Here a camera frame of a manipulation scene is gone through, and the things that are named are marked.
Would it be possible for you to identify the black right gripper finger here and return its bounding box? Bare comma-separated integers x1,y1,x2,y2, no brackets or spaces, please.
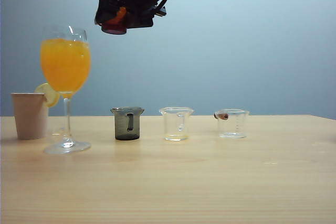
94,0,119,27
125,11,154,29

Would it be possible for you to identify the amber measuring cup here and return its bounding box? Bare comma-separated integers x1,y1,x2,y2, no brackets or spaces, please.
101,6,129,36

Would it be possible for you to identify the clear measuring cup wooden handle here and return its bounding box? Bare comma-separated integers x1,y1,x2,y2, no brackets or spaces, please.
214,108,250,140

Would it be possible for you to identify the beige paper cup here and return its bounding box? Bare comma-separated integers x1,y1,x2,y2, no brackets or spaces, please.
10,92,49,141

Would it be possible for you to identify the yellow lemon slice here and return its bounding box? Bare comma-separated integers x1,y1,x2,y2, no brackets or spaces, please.
34,82,60,108

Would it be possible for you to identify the wine glass with orange drink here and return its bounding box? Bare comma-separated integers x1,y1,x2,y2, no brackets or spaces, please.
39,25,92,155

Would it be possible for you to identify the smoky grey measuring cup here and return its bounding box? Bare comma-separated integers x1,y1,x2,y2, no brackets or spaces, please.
110,106,145,141

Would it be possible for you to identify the clear glass measuring cup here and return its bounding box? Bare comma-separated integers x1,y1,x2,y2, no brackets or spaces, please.
159,106,194,142

